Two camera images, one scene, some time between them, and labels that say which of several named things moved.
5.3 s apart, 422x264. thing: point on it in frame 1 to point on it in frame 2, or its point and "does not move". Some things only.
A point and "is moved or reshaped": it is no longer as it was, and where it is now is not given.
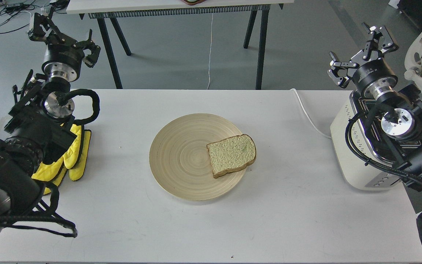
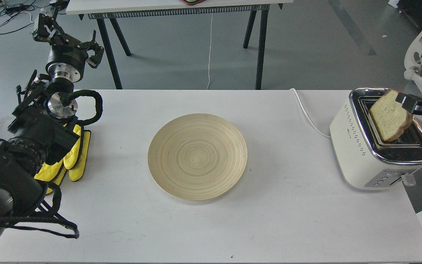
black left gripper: [64, 55] does not move
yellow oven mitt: [74, 160] does not move
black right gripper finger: [380, 35] to [408, 101]
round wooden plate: [180, 160] does not move
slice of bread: [231, 154] is moved or reshaped
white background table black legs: [109, 10] does not move
